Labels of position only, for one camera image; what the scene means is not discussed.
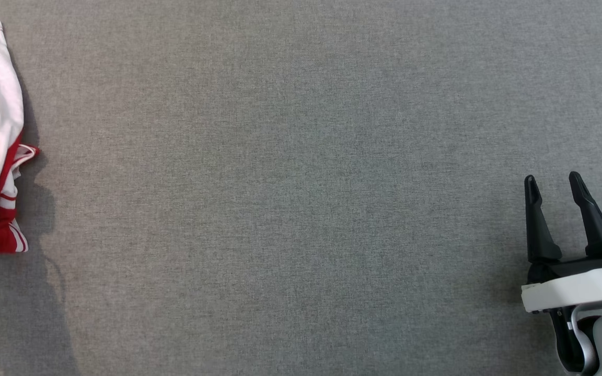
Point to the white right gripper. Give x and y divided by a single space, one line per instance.
572 290

